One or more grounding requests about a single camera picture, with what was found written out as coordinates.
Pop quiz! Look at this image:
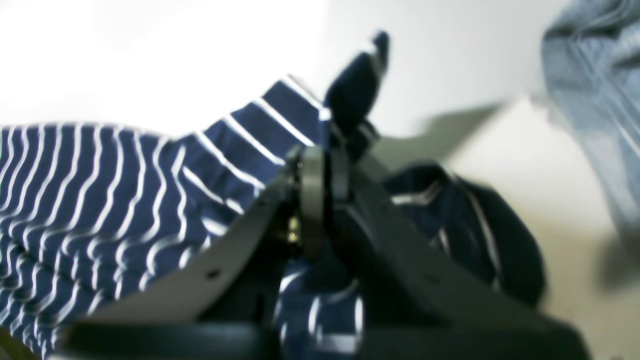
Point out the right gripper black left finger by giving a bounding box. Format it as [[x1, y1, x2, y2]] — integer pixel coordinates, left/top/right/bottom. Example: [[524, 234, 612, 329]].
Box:
[[51, 146, 326, 360]]

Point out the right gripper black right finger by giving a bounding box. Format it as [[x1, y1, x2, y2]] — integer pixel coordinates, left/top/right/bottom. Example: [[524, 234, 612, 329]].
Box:
[[327, 148, 590, 360]]

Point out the navy white striped t-shirt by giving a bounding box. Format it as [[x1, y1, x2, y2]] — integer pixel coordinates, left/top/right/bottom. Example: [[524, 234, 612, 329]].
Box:
[[0, 32, 546, 360]]

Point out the grey cloth pile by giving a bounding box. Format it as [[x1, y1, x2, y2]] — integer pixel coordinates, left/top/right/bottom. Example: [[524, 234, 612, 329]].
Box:
[[541, 0, 640, 256]]

